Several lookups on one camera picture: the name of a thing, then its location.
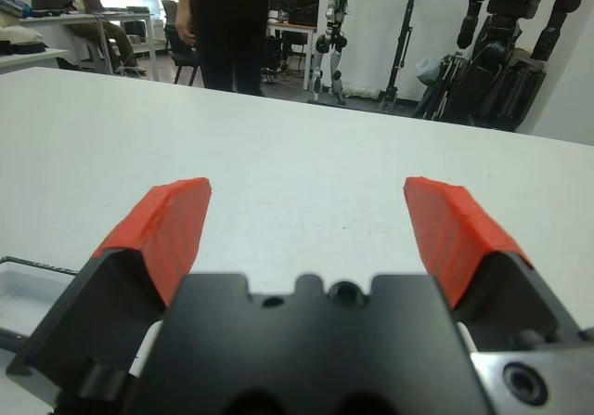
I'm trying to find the pale green bag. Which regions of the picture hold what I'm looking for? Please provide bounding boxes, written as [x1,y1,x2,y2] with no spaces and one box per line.
[416,57,441,87]

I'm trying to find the black box base white insert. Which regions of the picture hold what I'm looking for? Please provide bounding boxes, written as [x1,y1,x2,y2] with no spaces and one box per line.
[0,255,80,354]

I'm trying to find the black equipment case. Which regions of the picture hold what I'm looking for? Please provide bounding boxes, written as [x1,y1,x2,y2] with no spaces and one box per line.
[296,0,322,25]

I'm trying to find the black office chair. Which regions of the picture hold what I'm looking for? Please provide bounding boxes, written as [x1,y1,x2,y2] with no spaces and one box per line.
[161,0,203,85]

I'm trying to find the white humanoid robot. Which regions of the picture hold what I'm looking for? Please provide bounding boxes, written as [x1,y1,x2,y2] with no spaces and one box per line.
[309,0,350,106]

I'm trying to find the beige cloth bundle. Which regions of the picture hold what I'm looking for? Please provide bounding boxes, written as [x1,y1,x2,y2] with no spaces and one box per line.
[0,13,46,45]

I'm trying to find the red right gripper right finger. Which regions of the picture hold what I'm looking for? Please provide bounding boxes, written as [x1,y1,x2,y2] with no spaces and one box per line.
[402,175,584,355]

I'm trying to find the folded black chairs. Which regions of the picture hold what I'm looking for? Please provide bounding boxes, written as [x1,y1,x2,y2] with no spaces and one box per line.
[414,52,472,123]

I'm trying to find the person in black clothes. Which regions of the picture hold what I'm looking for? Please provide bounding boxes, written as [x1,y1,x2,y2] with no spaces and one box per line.
[175,0,271,98]

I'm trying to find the white office desk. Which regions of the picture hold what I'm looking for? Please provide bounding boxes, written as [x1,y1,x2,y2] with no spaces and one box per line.
[20,9,157,75]

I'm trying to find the person in grey top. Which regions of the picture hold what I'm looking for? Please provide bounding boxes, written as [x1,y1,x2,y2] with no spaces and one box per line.
[48,0,148,76]

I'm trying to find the black stand pole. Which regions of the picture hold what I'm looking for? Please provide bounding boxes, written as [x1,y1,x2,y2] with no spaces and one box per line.
[378,0,422,113]

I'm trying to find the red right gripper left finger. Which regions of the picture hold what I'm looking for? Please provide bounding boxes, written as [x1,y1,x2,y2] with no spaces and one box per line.
[6,176,213,400]

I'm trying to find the white side table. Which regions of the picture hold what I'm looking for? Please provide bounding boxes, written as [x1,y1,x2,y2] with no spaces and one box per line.
[0,47,70,76]

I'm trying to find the white desk with monitor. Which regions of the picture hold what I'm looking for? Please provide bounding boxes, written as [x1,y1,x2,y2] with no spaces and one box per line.
[266,19,318,92]

